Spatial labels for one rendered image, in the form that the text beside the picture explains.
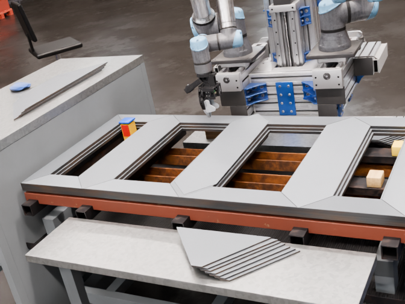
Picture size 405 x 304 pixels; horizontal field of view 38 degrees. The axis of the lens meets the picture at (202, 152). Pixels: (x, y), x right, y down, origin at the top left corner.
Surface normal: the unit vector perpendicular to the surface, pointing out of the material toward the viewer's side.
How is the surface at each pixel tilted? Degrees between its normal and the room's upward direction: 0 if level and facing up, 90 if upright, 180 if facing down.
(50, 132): 90
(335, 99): 90
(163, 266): 0
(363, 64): 90
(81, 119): 90
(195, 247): 0
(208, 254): 0
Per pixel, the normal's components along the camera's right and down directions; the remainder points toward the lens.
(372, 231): -0.44, 0.44
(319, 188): -0.18, -0.90
